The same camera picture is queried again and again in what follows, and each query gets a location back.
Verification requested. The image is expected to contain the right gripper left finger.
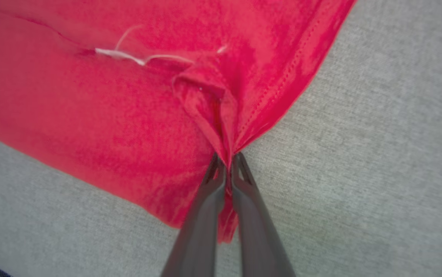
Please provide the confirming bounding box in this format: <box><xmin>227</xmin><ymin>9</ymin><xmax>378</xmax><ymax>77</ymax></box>
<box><xmin>161</xmin><ymin>152</ymin><xmax>227</xmax><ymax>277</ymax></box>

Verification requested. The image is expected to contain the red and white garment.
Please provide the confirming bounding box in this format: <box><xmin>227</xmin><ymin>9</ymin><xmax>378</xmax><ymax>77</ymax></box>
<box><xmin>0</xmin><ymin>0</ymin><xmax>357</xmax><ymax>244</ymax></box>

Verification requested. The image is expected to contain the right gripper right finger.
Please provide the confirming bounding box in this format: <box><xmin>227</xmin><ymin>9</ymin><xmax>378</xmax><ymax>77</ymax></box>
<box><xmin>230</xmin><ymin>152</ymin><xmax>296</xmax><ymax>277</ymax></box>

